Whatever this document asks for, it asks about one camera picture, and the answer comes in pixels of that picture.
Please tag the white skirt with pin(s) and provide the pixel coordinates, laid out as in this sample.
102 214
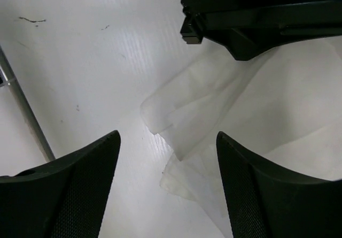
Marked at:
284 105

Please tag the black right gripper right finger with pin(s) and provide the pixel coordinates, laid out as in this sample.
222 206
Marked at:
265 199

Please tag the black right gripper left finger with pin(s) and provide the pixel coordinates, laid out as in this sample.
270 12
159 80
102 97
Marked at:
66 197

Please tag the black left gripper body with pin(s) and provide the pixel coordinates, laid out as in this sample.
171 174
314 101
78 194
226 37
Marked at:
248 28

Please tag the aluminium table edge rail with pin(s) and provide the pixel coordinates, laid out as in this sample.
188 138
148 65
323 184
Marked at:
9 79

